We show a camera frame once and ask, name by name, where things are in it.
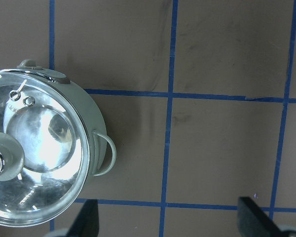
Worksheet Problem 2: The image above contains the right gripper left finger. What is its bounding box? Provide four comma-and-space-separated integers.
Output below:
66, 199, 99, 237

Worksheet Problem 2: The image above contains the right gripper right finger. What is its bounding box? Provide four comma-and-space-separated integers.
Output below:
237, 197, 283, 237

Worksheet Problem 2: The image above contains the glass pot lid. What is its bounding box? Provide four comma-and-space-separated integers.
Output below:
0, 71, 90, 227

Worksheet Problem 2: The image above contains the pale green electric pot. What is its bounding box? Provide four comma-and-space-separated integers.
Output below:
17, 59, 116, 182

